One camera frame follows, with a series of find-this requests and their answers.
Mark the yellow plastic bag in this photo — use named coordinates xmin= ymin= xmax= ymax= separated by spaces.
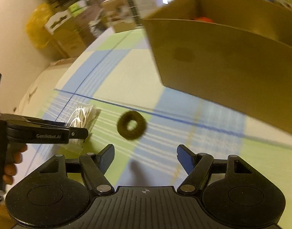
xmin=26 ymin=3 xmax=53 ymax=49

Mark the brown cardboard box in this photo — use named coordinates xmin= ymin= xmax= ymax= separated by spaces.
xmin=142 ymin=0 xmax=292 ymax=134

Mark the red toy figure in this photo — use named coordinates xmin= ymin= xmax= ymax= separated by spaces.
xmin=193 ymin=17 xmax=214 ymax=23

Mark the green tissue pack stack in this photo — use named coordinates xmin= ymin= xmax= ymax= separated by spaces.
xmin=67 ymin=0 xmax=90 ymax=17

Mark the open box of clutter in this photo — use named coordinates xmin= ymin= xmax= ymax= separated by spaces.
xmin=74 ymin=5 xmax=108 ymax=46

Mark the brown knitted hair scrunchie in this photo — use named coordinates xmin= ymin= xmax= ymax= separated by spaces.
xmin=117 ymin=111 xmax=147 ymax=141

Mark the checkered bed sheet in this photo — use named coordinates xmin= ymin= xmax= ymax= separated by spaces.
xmin=15 ymin=30 xmax=292 ymax=228

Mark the bag of cotton swabs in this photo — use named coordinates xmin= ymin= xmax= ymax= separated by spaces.
xmin=66 ymin=104 xmax=101 ymax=148

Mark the white appliance product box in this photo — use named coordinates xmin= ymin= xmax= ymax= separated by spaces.
xmin=101 ymin=0 xmax=163 ymax=33

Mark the person left hand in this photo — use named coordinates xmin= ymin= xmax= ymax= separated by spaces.
xmin=2 ymin=144 xmax=27 ymax=185

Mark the brown cardboard carton left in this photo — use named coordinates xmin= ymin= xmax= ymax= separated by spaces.
xmin=45 ymin=10 xmax=86 ymax=57

